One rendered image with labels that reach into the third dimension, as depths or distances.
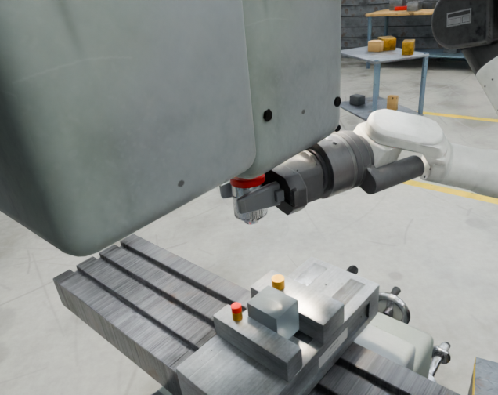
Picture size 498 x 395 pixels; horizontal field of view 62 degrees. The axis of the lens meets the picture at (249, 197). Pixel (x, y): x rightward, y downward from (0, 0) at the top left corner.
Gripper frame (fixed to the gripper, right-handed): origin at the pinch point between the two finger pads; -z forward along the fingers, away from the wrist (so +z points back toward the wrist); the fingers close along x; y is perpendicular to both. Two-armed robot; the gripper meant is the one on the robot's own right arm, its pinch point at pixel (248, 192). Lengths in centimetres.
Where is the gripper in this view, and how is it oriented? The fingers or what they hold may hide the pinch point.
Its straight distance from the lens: 56.5
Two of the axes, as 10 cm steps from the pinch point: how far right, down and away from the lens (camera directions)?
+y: 1.0, 8.8, 4.6
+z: 8.8, -3.0, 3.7
